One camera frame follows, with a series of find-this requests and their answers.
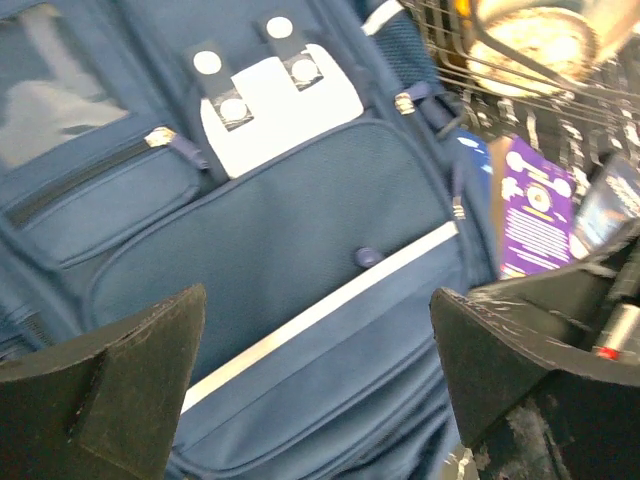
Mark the purple paperback book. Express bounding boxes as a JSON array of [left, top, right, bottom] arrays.
[[496, 136, 574, 279]]

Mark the patterned beige plate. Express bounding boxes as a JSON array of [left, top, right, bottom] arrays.
[[467, 5, 600, 97]]

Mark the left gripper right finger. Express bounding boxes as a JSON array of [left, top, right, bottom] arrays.
[[431, 289, 639, 479]]

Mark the blue dinosaur pencil case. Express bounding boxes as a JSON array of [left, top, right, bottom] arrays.
[[453, 128, 493, 208]]

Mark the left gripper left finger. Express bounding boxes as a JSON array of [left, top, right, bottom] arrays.
[[1, 285, 206, 479]]

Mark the navy blue student backpack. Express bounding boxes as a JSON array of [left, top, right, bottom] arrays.
[[1, 1, 496, 479]]

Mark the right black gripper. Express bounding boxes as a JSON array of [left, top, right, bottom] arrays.
[[469, 224, 639, 351]]

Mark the black wire dish rack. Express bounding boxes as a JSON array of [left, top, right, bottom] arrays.
[[404, 1, 639, 168]]

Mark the dark blue 1984 book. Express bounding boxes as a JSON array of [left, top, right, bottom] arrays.
[[569, 153, 639, 259]]

